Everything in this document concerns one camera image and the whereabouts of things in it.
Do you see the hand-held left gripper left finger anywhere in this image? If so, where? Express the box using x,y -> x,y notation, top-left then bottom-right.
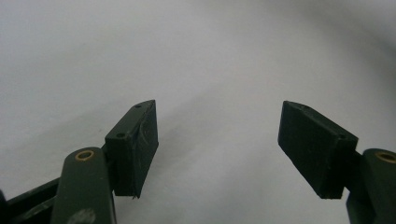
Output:
104,99 -> 160,200

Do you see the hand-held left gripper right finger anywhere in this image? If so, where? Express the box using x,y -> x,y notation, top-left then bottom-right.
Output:
276,100 -> 360,201

